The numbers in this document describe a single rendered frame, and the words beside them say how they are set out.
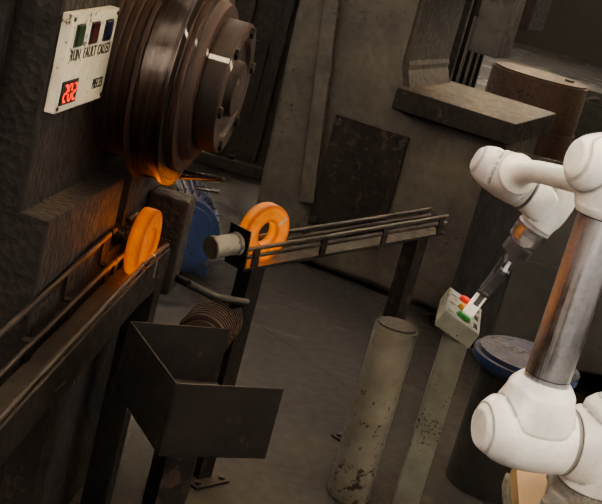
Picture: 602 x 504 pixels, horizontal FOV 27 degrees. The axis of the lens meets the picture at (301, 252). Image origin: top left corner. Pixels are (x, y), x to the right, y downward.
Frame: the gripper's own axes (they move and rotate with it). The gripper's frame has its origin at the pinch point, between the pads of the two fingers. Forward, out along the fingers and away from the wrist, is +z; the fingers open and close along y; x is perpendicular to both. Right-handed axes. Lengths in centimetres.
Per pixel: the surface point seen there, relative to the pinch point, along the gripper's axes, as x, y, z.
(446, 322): -3.5, 4.2, 7.4
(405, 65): -55, -207, -16
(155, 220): -75, 61, 12
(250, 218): -60, 18, 11
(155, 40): -91, 81, -25
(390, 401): -2.1, 0.4, 35.3
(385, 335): -13.9, 1.7, 20.6
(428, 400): 6.3, -2.9, 30.0
